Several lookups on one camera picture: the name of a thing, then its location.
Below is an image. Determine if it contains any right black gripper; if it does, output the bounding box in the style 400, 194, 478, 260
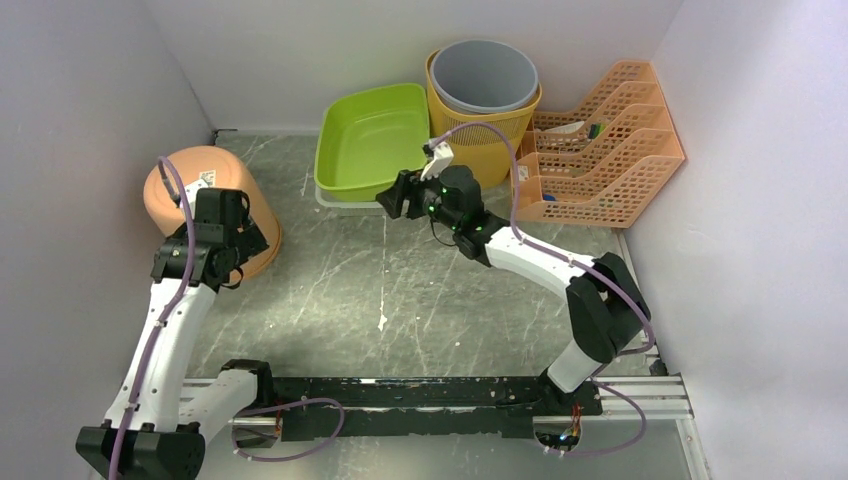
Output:
376, 163, 461, 232

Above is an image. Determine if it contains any large orange plastic bucket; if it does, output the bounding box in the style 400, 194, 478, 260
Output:
143, 146, 283, 279

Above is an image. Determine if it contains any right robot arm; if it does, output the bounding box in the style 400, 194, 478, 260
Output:
376, 166, 650, 414

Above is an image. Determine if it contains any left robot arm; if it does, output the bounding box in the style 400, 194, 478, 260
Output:
75, 188, 277, 479

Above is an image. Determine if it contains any white perforated tray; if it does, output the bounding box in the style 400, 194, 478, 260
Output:
315, 186, 385, 216

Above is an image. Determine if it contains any green plastic basin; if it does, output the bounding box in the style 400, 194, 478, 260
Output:
314, 83, 430, 202

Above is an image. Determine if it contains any yellow slatted waste basket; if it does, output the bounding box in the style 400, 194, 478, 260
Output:
426, 51, 543, 189

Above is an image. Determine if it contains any grey plastic bucket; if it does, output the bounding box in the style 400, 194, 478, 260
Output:
428, 39, 540, 114

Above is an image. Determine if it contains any orange plastic file organizer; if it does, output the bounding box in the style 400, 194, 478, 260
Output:
515, 60, 685, 229

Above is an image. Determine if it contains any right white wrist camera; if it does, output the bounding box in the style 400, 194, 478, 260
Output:
420, 141, 454, 181

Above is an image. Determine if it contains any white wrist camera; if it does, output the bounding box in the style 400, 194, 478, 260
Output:
178, 170, 216, 210
420, 141, 454, 181

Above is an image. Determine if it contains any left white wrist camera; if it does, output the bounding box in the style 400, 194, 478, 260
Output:
178, 170, 216, 210

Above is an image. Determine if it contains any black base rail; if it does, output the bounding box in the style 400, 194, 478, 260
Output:
240, 376, 602, 441

